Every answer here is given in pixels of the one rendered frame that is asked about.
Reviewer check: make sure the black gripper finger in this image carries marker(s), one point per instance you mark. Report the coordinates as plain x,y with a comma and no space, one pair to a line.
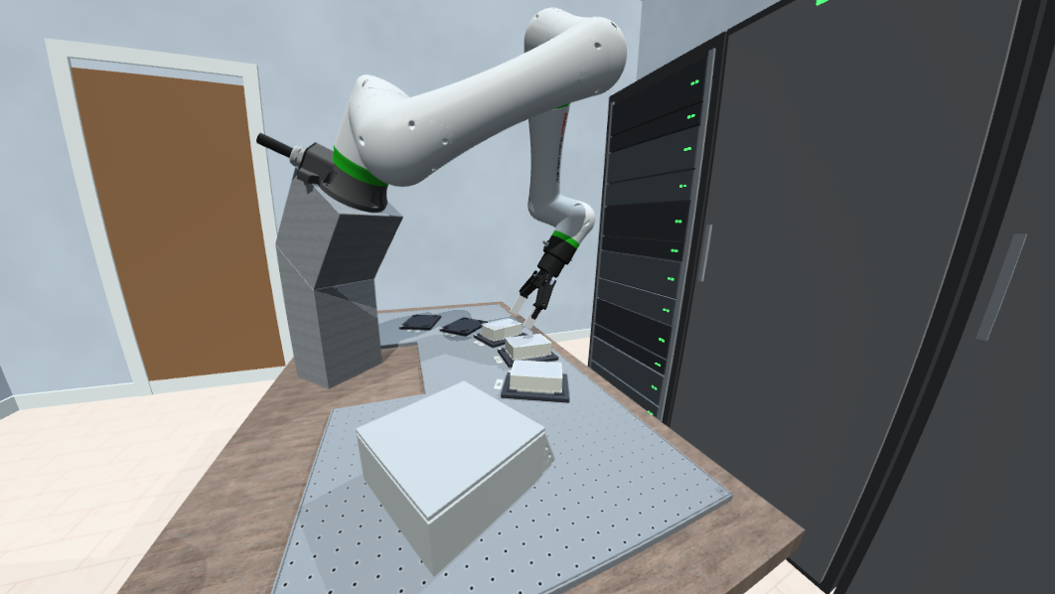
541,302
525,291

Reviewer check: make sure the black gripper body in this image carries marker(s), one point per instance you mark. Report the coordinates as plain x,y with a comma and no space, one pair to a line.
549,266

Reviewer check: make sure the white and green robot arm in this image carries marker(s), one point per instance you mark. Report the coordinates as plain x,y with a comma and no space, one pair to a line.
409,138

